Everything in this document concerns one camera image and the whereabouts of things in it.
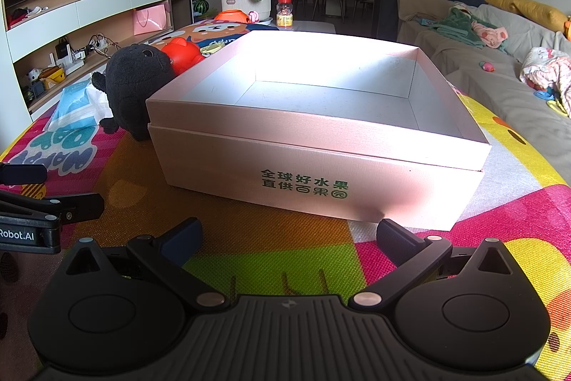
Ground blue white wipes pack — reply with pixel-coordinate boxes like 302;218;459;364
44;77;112;131

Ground black plush toy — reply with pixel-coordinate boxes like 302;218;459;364
91;44;176;141

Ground red toy figure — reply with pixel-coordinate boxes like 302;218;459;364
162;37;204;75

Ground colourful play mat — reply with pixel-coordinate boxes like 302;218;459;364
0;19;571;381

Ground white wood tv cabinet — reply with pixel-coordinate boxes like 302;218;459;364
1;0;167;149

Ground pink cardboard box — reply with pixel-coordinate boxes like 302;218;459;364
146;31;491;231

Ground grey covered sofa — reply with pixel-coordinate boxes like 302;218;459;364
397;0;570;182

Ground small pink toy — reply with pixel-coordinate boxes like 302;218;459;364
479;61;495;72

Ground pink gift bag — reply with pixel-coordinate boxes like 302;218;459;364
133;4;167;36

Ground white floral blanket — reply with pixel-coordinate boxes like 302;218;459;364
520;46;570;117

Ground pink patterned clothing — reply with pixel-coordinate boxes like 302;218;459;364
471;21;509;49

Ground green clothing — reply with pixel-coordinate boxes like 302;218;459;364
415;6;499;49

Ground orange bowl toy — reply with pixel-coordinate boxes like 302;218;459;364
215;10;251;23

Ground yellow cushion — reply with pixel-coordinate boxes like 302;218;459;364
485;0;569;33

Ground red lid snack jar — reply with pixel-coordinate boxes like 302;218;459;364
276;0;293;28

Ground white power strip cables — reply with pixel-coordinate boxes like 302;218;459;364
66;33;118;65

